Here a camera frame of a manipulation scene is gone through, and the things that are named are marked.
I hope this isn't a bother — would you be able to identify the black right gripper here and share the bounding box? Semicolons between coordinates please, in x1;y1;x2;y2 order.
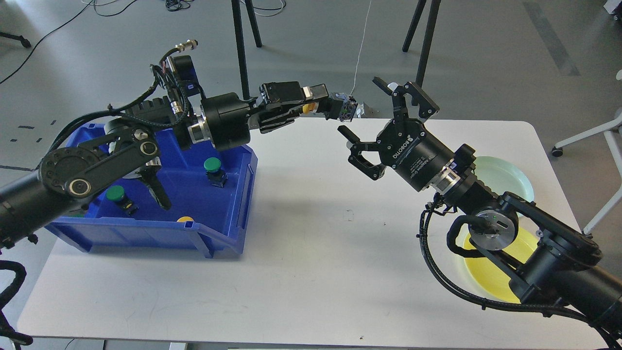
337;76;460;193

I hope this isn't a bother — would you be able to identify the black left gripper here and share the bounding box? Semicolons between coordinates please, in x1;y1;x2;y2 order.
196;82;329;151

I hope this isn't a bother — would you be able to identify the yellow push button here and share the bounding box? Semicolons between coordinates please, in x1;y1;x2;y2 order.
300;95;359;122

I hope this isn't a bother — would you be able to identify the green button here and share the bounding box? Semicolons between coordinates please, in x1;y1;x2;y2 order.
204;157;227;188
105;185;138;216

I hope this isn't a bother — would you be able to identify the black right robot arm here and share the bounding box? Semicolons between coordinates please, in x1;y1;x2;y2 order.
339;77;621;350

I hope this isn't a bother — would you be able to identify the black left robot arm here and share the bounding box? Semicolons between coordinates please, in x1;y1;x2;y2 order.
1;40;332;249

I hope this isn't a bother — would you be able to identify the light green plate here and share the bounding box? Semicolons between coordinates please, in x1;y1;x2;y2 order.
474;157;535;202

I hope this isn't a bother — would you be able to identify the yellow plate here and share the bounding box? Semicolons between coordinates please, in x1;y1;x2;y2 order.
464;227;538;303

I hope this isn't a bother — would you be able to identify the left black tripod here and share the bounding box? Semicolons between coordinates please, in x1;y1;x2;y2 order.
231;0;262;100

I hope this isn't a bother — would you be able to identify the black tripod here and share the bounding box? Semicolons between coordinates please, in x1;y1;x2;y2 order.
402;0;441;88
231;0;262;100

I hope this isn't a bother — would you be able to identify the right black tripod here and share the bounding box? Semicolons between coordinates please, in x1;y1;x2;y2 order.
402;0;441;88

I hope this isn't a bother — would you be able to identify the blue plastic bin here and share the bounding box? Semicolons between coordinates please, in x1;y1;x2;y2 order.
46;129;258;258

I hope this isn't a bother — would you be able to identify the white cable with plug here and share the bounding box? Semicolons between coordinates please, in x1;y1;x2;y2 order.
346;0;376;119

